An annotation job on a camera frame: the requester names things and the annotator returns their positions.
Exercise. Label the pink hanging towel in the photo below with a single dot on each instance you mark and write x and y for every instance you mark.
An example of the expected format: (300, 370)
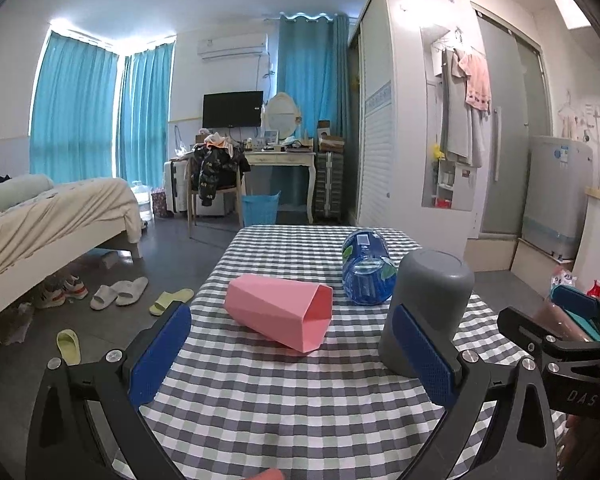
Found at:
(477, 85)

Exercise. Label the bed with beige blanket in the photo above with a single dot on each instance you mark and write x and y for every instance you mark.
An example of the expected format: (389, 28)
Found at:
(55, 220)

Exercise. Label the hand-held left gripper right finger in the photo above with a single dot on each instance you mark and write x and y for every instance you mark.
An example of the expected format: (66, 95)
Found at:
(425, 360)

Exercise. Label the brown translucent cup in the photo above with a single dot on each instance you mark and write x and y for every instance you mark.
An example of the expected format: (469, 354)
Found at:
(555, 317)

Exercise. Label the grey checkered tablecloth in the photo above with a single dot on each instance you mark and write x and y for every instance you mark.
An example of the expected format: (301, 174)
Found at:
(280, 400)

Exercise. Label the blue curtain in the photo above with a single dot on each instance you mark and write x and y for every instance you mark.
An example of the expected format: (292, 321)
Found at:
(310, 75)
(145, 115)
(72, 110)

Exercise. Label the pink cup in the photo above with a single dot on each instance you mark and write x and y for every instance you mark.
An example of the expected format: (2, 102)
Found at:
(270, 305)

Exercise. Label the pink gift bag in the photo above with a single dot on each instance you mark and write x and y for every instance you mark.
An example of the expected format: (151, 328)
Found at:
(161, 204)

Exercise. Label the pale green pillow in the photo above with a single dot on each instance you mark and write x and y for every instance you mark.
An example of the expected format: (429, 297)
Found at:
(10, 197)

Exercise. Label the green slipper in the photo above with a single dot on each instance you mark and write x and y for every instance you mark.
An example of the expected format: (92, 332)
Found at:
(170, 301)
(70, 347)

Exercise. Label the blue water bottle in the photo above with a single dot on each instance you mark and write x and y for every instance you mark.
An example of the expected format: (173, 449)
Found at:
(365, 280)

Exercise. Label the cardboard box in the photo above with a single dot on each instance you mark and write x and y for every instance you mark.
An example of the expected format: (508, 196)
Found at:
(331, 144)

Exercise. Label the black television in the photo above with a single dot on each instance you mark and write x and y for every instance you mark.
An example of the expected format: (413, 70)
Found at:
(232, 109)

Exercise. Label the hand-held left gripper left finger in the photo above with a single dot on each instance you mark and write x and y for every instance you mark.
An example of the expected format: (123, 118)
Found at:
(160, 355)

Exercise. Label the white air conditioner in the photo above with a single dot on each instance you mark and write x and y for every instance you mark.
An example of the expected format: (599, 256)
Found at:
(232, 46)

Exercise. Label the grey hanging garment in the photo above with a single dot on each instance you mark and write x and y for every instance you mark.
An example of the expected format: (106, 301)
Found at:
(455, 115)

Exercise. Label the grey cup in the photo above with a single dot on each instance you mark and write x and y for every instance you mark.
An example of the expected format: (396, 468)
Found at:
(430, 285)

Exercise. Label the clear water jug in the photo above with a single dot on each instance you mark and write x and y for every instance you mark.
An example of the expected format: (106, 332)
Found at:
(141, 200)

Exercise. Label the white slipper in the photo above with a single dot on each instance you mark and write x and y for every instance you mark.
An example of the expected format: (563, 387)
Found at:
(131, 291)
(102, 297)

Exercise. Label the white wardrobe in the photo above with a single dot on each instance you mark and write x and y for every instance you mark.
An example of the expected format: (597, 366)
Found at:
(375, 135)

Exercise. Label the frosted glass sliding door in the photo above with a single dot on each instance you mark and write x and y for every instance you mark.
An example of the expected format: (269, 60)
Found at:
(505, 135)

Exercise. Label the dark jacket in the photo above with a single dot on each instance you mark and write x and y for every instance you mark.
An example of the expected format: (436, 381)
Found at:
(212, 167)

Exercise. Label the red white packet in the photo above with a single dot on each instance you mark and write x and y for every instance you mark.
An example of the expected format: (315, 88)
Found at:
(565, 277)

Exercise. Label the person's right hand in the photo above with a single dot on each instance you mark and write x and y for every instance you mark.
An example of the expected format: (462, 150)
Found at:
(575, 440)

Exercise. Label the white dressing table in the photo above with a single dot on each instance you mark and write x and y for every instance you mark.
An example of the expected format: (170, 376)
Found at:
(280, 158)

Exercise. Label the white suitcase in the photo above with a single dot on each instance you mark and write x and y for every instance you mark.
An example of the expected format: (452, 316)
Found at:
(176, 185)

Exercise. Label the oval vanity mirror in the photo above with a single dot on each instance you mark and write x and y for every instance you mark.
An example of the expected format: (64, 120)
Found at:
(282, 112)

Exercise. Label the blue waste bin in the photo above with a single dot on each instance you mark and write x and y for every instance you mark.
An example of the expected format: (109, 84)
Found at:
(260, 210)

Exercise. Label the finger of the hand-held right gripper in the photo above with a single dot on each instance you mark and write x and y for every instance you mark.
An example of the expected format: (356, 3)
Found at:
(575, 302)
(522, 327)

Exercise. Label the white orange sneakers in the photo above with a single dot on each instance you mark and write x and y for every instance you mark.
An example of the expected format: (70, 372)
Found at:
(60, 294)

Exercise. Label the grey washing machine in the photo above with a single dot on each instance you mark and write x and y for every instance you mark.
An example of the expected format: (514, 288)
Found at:
(555, 195)

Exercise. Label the dark drawer cabinet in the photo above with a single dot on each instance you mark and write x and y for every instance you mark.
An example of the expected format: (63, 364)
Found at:
(328, 185)

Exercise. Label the wooden chair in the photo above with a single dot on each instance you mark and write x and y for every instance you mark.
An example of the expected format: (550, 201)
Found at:
(227, 195)

